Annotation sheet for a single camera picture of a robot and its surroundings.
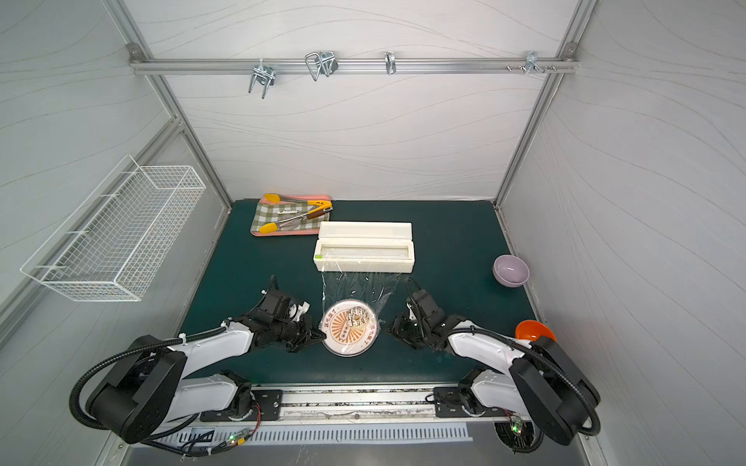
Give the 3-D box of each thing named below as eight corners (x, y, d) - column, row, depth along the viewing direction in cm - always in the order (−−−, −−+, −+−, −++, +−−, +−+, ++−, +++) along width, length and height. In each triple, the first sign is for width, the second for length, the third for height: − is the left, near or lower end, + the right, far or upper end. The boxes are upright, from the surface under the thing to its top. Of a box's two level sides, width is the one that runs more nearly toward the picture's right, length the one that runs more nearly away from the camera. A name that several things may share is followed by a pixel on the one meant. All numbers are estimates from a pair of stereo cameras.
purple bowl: (492, 292, 98) (500, 280, 92) (485, 267, 105) (492, 254, 99) (525, 292, 98) (534, 280, 92) (516, 267, 105) (524, 254, 99)
